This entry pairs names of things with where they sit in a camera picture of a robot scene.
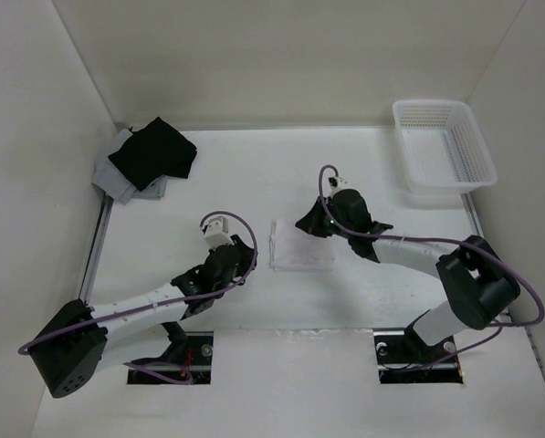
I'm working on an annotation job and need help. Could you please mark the white tank top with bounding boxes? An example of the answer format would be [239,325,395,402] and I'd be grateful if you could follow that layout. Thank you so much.
[269,218,337,272]

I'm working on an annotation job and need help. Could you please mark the left metal table rail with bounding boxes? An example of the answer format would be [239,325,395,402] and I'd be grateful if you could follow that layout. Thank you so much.
[76,194,113,303]

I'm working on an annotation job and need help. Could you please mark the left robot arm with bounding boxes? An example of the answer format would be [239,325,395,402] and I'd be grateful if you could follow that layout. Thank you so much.
[19,235,257,399]

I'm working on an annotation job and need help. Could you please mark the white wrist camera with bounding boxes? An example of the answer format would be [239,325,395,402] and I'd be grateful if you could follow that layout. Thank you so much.
[328,176,350,197]
[203,216,233,249]

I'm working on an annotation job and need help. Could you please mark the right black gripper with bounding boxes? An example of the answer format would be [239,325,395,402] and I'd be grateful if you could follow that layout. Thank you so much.
[295,196,354,239]

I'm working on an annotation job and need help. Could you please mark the folded black tank top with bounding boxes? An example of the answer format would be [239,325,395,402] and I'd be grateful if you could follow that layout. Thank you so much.
[109,117,197,192]

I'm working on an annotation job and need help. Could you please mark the white plastic basket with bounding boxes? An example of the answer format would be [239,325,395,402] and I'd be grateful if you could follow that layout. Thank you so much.
[392,99,498,196]

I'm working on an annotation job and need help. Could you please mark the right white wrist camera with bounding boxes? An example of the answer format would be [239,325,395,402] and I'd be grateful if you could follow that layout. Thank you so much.
[328,176,350,197]

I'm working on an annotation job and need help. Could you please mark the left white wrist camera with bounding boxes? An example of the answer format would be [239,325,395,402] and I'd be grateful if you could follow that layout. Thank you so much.
[203,216,233,249]

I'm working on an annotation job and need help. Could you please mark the folded grey tank top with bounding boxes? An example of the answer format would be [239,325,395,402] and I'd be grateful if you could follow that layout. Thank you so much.
[92,129,168,204]

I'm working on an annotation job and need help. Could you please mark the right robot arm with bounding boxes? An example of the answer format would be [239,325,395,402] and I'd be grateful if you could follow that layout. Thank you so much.
[295,189,520,361]

